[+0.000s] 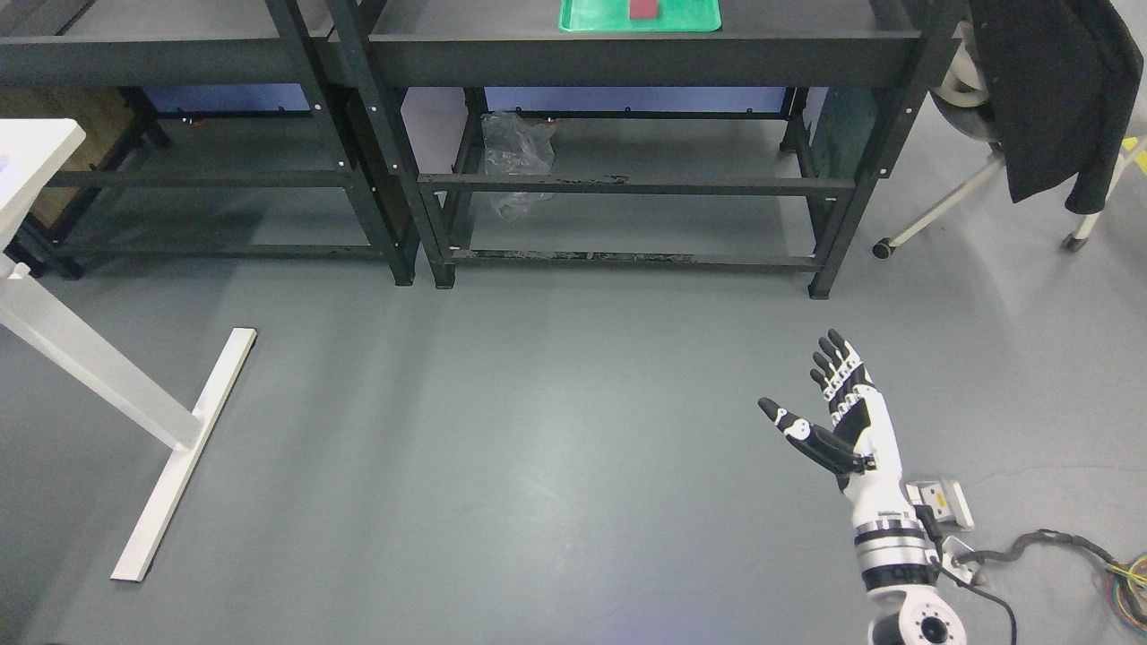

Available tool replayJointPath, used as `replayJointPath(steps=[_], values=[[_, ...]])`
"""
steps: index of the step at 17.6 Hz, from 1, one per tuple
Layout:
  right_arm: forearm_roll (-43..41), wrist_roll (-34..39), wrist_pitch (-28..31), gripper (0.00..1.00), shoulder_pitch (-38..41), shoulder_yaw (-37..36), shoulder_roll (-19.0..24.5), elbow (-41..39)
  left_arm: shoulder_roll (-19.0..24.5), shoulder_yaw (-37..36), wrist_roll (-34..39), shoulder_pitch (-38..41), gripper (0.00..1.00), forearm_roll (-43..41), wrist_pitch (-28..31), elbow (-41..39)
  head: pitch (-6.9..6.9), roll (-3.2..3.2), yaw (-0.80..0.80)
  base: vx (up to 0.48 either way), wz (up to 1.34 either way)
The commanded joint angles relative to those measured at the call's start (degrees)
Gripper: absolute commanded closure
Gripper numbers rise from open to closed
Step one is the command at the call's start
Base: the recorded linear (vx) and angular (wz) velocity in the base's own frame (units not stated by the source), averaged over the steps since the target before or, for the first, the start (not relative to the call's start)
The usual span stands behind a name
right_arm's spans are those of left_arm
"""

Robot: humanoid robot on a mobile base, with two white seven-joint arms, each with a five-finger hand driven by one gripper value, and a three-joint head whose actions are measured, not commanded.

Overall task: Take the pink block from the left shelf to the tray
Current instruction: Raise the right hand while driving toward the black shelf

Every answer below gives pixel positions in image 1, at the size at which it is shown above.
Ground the coloured wire bundle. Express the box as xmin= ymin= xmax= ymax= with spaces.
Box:
xmin=1106 ymin=554 xmax=1147 ymax=628

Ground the green plastic tray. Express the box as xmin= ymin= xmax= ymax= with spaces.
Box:
xmin=557 ymin=1 xmax=721 ymax=33

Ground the black metal right shelf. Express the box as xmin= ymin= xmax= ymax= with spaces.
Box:
xmin=328 ymin=1 xmax=962 ymax=300

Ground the cardboard box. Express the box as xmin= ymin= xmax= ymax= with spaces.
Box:
xmin=1 ymin=87 xmax=134 ymax=228

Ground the white desk with legs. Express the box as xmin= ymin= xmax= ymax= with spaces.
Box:
xmin=1 ymin=119 xmax=257 ymax=583

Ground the pink foam block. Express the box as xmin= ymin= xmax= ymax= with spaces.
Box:
xmin=627 ymin=0 xmax=660 ymax=21

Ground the black metal left shelf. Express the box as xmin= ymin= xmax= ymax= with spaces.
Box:
xmin=3 ymin=1 xmax=418 ymax=286

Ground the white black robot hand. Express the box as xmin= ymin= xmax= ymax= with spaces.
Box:
xmin=758 ymin=328 xmax=916 ymax=527

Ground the clear plastic bag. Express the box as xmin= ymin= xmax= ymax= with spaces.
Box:
xmin=479 ymin=111 xmax=557 ymax=223

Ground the black jacket on chair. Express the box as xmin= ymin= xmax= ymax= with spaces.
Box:
xmin=970 ymin=1 xmax=1144 ymax=215

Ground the white office chair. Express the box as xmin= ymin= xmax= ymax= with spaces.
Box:
xmin=872 ymin=9 xmax=1144 ymax=261

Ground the black metal shelf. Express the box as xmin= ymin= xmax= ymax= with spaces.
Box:
xmin=328 ymin=1 xmax=962 ymax=300
xmin=3 ymin=1 xmax=418 ymax=286

